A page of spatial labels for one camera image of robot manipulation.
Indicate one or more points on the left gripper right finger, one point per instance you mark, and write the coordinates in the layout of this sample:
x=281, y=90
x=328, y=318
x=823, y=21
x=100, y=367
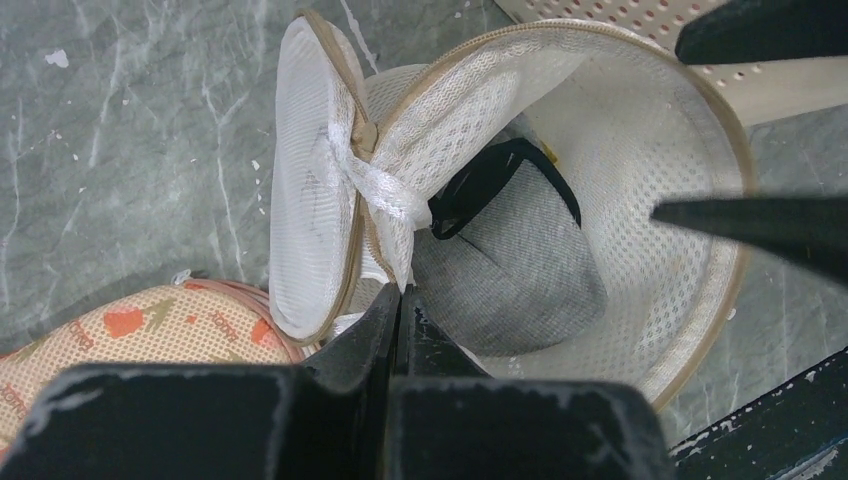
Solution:
x=448, y=419

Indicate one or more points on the floral pink laundry bag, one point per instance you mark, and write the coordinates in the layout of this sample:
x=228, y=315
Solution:
x=196, y=321

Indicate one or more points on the cream plastic laundry basket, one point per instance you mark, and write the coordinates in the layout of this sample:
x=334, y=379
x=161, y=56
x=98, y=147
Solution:
x=758, y=92

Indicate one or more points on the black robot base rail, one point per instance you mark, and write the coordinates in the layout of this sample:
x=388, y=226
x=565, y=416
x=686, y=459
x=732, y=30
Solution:
x=796, y=431

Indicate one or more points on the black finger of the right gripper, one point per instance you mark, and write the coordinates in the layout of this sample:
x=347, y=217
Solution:
x=753, y=31
x=809, y=232

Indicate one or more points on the black bra in mesh bag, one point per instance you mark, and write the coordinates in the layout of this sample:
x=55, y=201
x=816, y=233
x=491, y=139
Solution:
x=505, y=267

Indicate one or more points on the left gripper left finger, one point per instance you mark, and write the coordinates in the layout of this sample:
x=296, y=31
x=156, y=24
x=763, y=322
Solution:
x=319, y=419

